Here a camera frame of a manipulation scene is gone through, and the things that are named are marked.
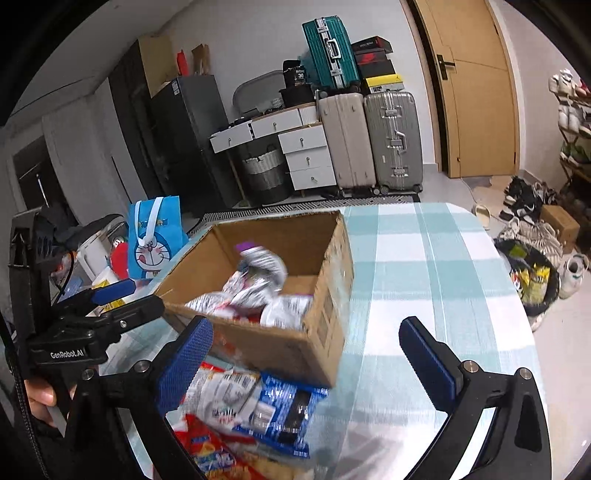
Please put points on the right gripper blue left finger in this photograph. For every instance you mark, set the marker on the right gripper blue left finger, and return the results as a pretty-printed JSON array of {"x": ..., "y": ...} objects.
[{"x": 177, "y": 363}]

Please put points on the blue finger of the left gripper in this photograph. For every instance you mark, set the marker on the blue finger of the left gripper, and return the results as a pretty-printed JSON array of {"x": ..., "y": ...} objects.
[{"x": 113, "y": 292}]

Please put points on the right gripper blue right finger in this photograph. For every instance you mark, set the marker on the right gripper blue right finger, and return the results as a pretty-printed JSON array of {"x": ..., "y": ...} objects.
[{"x": 435, "y": 364}]

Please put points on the red chip bag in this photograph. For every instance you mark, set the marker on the red chip bag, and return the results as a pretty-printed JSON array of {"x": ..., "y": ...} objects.
[{"x": 211, "y": 454}]

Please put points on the blue Oreo snack pack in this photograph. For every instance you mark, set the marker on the blue Oreo snack pack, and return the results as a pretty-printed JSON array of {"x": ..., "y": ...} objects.
[{"x": 277, "y": 414}]

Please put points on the white red snack pack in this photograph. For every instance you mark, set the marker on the white red snack pack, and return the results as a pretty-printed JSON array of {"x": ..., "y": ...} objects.
[{"x": 286, "y": 312}]

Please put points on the purple white snack pack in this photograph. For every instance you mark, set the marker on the purple white snack pack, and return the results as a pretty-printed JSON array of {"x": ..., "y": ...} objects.
[{"x": 263, "y": 263}]

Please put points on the person's left hand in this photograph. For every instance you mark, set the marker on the person's left hand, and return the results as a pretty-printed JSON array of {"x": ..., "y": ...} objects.
[{"x": 41, "y": 397}]

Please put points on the blue Doraemon tote bag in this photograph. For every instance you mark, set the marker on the blue Doraemon tote bag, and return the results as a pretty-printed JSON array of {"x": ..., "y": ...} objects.
[{"x": 155, "y": 236}]

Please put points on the plaid blue tablecloth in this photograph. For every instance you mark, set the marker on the plaid blue tablecloth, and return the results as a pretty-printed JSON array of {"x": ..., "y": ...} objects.
[{"x": 433, "y": 261}]

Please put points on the SF cardboard box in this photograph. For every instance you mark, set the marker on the SF cardboard box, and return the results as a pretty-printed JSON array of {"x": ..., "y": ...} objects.
[{"x": 315, "y": 249}]

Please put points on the black trash bin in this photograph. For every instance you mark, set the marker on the black trash bin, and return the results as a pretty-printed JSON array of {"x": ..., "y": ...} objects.
[{"x": 534, "y": 277}]

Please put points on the small cardboard box on floor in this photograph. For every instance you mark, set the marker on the small cardboard box on floor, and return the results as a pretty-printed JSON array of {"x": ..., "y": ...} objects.
[{"x": 566, "y": 227}]

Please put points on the patterned floor rug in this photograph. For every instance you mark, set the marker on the patterned floor rug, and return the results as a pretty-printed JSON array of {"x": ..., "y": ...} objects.
[{"x": 298, "y": 207}]

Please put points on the woven laundry basket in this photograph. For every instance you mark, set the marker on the woven laundry basket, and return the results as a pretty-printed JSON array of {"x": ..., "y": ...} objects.
[{"x": 267, "y": 175}]

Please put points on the black refrigerator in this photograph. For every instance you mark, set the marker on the black refrigerator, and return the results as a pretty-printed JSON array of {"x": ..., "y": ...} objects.
[{"x": 186, "y": 112}]

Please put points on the silver aluminium suitcase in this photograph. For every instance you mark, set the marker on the silver aluminium suitcase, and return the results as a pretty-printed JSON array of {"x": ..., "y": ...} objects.
[{"x": 395, "y": 138}]

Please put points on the white drawer desk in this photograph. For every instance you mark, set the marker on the white drawer desk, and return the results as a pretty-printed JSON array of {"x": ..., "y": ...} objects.
[{"x": 300, "y": 135}]

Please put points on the beige hard suitcase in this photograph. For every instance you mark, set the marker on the beige hard suitcase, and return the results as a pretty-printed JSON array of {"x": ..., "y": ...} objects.
[{"x": 346, "y": 131}]

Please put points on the wooden door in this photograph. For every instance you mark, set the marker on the wooden door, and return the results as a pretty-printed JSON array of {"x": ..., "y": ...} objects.
[{"x": 473, "y": 87}]

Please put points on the wooden shoe rack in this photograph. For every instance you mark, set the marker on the wooden shoe rack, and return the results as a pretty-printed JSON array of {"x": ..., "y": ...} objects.
[{"x": 573, "y": 120}]

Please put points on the stack of shoe boxes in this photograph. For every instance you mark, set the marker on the stack of shoe boxes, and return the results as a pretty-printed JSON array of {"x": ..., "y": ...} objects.
[{"x": 375, "y": 66}]

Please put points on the teal hard suitcase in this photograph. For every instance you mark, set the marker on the teal hard suitcase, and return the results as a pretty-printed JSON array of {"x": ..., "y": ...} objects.
[{"x": 332, "y": 54}]

